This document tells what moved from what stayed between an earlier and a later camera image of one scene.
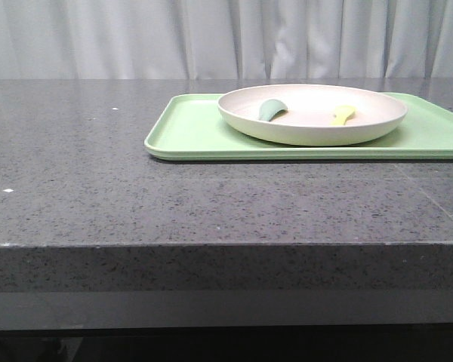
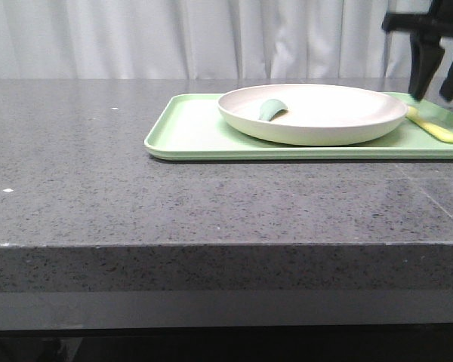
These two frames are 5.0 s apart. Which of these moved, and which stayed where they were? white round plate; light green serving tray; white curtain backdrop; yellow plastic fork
Moved: yellow plastic fork
Stayed: light green serving tray; white curtain backdrop; white round plate
